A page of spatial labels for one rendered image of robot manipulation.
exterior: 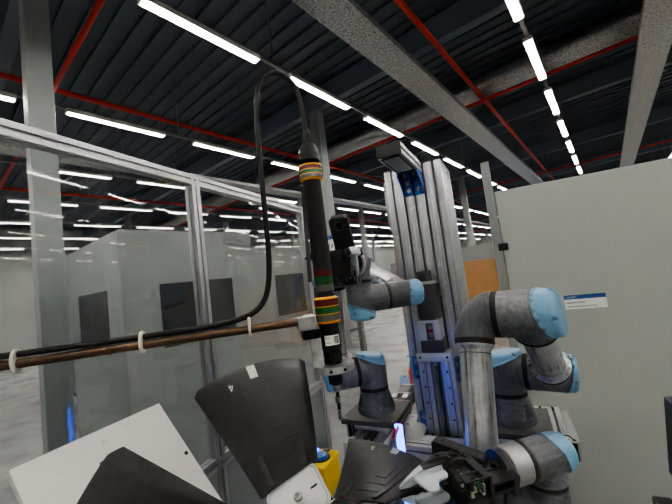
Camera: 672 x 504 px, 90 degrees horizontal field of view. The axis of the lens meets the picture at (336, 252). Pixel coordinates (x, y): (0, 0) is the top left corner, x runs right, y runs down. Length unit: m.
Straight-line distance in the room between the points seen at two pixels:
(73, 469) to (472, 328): 0.84
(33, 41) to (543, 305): 5.61
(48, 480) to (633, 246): 2.49
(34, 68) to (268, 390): 5.14
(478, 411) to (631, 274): 1.69
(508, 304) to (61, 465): 0.92
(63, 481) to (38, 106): 4.82
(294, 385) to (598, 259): 2.00
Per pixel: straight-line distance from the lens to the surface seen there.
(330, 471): 1.14
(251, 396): 0.72
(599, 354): 2.47
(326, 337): 0.59
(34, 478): 0.78
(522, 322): 0.90
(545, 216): 2.38
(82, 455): 0.81
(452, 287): 1.45
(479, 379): 0.92
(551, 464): 0.87
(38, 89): 5.43
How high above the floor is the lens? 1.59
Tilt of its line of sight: 4 degrees up
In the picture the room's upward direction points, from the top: 7 degrees counter-clockwise
